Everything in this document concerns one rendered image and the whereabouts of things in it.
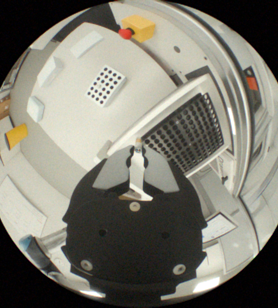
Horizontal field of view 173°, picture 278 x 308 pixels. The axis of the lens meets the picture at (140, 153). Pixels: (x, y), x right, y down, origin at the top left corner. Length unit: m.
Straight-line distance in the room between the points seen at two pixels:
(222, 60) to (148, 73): 0.24
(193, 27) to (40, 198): 3.47
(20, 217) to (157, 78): 3.52
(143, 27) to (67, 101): 0.37
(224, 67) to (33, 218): 3.45
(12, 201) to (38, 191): 1.08
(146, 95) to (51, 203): 3.32
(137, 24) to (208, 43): 0.15
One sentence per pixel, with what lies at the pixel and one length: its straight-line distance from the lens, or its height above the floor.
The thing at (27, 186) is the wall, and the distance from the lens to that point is 3.45.
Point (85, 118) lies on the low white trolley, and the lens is 0.40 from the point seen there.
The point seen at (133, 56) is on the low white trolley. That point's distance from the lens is 0.38.
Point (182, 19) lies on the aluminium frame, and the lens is 0.22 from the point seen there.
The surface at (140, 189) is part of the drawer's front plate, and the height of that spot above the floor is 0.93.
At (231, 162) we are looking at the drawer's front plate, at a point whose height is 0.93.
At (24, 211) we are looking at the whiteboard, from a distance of 3.33.
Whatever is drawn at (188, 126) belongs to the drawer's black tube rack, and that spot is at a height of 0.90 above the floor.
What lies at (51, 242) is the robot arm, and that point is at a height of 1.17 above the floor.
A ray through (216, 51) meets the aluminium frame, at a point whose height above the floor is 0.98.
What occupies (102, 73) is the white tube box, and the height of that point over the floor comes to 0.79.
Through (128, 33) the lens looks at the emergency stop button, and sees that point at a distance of 0.28.
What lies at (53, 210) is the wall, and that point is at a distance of 3.29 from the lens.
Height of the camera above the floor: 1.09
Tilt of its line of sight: 59 degrees down
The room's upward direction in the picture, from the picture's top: 178 degrees clockwise
